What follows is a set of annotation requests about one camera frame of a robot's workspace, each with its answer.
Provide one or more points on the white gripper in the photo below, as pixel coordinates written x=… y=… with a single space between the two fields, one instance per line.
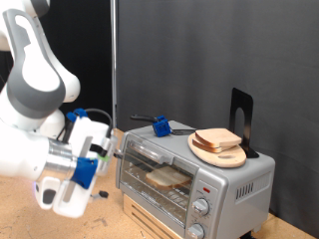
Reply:
x=86 y=132

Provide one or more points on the white bread slice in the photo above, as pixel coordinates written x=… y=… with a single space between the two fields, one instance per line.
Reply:
x=167 y=177
x=207 y=148
x=217 y=136

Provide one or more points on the metal spatula with blue block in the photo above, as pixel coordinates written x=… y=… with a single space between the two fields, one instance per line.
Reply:
x=161 y=126

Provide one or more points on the silver oven knob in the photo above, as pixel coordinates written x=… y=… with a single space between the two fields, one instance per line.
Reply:
x=200 y=207
x=196 y=232

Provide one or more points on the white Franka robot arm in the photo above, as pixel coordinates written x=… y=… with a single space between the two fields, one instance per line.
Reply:
x=33 y=83

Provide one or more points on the silver toaster oven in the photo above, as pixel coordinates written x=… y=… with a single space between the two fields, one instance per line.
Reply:
x=232 y=179

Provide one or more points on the black taped oven foot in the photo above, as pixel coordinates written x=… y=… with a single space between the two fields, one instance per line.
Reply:
x=247 y=236

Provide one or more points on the vertical metal pole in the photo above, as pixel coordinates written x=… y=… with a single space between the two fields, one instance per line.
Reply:
x=114 y=66

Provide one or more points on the round wooden cutting board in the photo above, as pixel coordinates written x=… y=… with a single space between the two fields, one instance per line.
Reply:
x=222 y=160

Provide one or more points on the black metal bookend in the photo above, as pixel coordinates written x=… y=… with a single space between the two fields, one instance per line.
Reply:
x=247 y=132

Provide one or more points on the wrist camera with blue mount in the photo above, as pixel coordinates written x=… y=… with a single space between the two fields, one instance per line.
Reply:
x=84 y=172

